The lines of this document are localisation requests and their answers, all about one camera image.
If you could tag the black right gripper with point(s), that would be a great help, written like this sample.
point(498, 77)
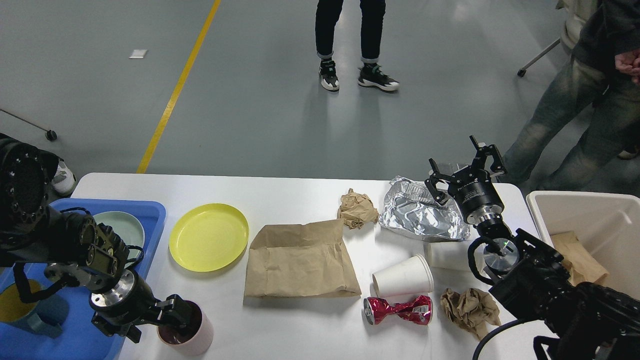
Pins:
point(471, 188)

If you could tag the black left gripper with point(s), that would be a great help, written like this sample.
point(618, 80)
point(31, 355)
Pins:
point(131, 303)

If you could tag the pink mug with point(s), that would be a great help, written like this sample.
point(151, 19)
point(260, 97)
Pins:
point(196, 338)

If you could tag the yellow plate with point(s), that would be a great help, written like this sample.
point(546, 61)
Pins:
point(209, 237)

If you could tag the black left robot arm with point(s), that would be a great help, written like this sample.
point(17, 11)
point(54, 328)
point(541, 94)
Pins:
point(50, 249)

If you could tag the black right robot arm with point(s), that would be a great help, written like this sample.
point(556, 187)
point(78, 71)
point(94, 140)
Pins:
point(526, 275)

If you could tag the crumpled aluminium foil tray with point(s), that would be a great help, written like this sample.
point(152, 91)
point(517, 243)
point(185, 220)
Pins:
point(409, 209)

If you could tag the blue plastic tray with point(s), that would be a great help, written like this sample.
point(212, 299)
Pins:
point(80, 339)

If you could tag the white paper cup behind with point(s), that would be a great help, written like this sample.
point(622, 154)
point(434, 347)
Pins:
point(451, 255)

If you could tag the white paper cup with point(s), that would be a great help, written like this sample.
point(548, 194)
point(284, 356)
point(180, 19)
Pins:
point(411, 276)
point(451, 255)

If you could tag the pale green plate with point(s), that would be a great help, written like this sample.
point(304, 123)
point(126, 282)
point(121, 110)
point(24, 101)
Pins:
point(128, 227)

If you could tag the dark teal mug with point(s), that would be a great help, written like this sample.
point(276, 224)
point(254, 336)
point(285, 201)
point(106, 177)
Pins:
point(43, 317)

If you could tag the white paper cup front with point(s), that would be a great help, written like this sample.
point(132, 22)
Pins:
point(411, 276)

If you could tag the small crumpled brown paper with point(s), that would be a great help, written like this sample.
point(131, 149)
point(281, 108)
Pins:
point(356, 209)

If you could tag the large crumpled brown paper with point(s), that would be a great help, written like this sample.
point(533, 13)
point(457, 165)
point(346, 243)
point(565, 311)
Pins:
point(471, 310)

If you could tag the crushed red soda can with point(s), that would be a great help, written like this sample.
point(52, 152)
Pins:
point(418, 311)

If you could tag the brown paper in bin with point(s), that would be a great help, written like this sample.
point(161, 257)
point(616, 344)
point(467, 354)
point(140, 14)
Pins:
point(581, 266)

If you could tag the beige plastic bin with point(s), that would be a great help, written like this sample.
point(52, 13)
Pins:
point(606, 224)

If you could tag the flat brown paper bag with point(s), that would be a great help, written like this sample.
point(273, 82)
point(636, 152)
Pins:
point(300, 260)

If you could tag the person in blue jeans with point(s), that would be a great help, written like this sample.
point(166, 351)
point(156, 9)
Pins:
point(603, 70)

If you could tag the white office chair right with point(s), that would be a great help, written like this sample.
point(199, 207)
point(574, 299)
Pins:
point(577, 13)

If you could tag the white office chair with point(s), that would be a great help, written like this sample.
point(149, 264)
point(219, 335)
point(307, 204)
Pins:
point(577, 13)
point(50, 134)

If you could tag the white office chair left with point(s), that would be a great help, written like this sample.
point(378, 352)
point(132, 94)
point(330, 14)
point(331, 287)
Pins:
point(50, 134)

